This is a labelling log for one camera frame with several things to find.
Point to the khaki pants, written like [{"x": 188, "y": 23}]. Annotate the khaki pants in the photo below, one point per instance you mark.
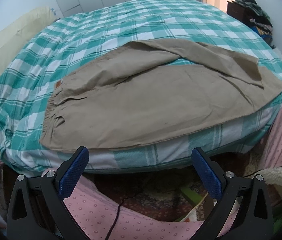
[{"x": 151, "y": 91}]

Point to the patterned floor rug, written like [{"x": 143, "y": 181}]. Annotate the patterned floor rug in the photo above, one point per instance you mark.
[{"x": 188, "y": 202}]

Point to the cream padded headboard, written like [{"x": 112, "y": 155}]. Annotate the cream padded headboard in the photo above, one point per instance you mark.
[{"x": 18, "y": 33}]

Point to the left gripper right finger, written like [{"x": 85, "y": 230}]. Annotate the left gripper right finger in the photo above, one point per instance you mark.
[{"x": 243, "y": 209}]

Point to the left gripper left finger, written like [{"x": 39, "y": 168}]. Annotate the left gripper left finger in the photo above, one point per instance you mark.
[{"x": 37, "y": 209}]

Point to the pile of dark clothes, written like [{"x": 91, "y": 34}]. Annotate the pile of dark clothes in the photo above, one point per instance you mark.
[{"x": 256, "y": 19}]

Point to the dark wooden cabinet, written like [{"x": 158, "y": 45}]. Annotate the dark wooden cabinet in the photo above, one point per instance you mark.
[{"x": 238, "y": 12}]

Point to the pink dotted pajama trousers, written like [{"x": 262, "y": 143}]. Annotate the pink dotted pajama trousers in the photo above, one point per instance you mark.
[{"x": 95, "y": 213}]

